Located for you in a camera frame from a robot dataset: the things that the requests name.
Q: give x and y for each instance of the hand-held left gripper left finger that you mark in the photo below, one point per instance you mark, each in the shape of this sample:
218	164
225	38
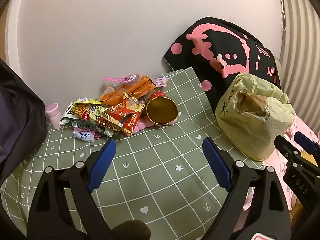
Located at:
102	165

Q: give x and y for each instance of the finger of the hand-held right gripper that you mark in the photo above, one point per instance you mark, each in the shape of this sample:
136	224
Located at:
306	141
287	147

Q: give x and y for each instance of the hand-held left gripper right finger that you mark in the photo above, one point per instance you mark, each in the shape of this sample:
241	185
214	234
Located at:
217	165

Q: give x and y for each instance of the yellow plastic bag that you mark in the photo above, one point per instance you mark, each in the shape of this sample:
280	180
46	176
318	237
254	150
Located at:
240	130

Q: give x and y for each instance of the yellow snack wrapper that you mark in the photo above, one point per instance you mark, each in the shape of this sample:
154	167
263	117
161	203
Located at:
85	110

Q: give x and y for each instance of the orange snack wrapper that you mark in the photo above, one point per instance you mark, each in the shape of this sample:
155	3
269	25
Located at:
140	86

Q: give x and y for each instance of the long pink candy wrapper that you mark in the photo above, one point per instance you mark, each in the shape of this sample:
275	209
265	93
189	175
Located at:
125	78

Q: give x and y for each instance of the pink floral bed sheet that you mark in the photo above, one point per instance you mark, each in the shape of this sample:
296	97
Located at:
303	126

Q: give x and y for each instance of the yellow pillow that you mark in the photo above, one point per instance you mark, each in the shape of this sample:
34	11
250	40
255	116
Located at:
309	158

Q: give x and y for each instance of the white and blue tissue packet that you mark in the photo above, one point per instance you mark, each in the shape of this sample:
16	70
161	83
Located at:
83	135

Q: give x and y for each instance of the pink plastic packet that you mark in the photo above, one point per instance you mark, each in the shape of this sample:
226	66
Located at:
140	126

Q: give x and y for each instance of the red snack wrapper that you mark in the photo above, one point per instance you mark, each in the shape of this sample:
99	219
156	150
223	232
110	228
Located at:
125	115

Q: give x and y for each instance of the green checked tablecloth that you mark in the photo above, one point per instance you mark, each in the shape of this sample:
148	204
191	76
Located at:
162	170

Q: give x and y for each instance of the small pink bottle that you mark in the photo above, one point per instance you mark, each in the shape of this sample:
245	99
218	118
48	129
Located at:
53	116

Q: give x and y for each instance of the beige headboard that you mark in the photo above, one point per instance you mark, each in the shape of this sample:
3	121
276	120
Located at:
278	67

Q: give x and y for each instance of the red and gold paper cup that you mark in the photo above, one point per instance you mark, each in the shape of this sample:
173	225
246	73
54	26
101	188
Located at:
161	108

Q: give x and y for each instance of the dark backpack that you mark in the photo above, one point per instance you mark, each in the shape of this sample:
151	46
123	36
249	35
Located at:
17	120

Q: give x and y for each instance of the striped curtain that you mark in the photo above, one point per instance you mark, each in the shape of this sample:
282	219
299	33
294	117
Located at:
300	42

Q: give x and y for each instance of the pale purple translucent wrapper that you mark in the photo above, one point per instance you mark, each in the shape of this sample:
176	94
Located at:
160	81

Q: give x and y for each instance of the black cloth with pink print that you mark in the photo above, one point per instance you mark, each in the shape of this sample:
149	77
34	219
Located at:
225	42

